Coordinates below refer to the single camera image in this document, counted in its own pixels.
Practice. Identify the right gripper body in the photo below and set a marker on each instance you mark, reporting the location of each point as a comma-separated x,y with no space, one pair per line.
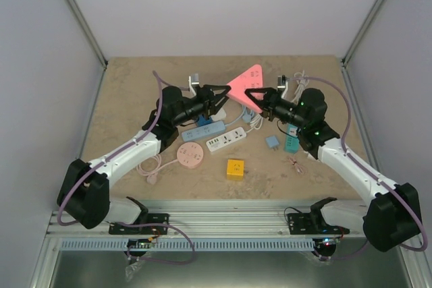
280,111

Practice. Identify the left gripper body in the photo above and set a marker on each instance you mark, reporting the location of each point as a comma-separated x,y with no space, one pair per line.
201,106

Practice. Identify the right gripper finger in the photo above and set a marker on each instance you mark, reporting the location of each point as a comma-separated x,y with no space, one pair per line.
263,106
259,96

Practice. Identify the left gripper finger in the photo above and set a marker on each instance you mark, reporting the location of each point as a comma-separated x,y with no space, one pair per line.
216,91
218,102

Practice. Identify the pink triangular power strip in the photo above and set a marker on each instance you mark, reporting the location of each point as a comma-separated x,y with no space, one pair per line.
251,78

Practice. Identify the small blue charger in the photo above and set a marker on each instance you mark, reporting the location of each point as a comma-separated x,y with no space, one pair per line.
272,142

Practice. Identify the yellow cube socket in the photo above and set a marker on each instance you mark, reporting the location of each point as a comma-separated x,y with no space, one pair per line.
235,169

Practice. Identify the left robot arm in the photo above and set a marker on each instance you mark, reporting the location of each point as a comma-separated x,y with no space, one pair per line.
85,191

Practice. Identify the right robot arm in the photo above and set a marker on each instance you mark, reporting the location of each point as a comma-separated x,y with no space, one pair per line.
393,213

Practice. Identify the white charger block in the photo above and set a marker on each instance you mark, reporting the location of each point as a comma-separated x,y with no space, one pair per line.
220,115

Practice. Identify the dark blue cube socket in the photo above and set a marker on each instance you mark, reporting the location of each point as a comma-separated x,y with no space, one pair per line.
203,121

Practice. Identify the light blue power strip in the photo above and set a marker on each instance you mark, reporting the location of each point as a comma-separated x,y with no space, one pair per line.
204,131

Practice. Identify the white power strip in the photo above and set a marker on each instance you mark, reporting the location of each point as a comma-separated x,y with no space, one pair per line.
227,139

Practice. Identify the teal power strip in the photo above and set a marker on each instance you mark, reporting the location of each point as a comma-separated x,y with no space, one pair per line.
292,144

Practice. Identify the pink round power strip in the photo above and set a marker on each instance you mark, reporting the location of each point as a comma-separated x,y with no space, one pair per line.
190,155

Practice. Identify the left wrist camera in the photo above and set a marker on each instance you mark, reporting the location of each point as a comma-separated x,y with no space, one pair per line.
193,83

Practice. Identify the white charger with cable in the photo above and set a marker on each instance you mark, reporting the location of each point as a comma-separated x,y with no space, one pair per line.
310,156

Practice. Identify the aluminium rail frame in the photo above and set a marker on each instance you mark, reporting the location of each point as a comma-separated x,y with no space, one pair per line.
352,266

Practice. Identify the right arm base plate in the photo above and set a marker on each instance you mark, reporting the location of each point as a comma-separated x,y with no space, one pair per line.
302,224

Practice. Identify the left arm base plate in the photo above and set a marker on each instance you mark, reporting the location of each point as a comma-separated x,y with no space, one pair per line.
156,219

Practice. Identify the blue slotted cable duct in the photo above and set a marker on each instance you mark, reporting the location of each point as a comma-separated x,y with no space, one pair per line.
182,245

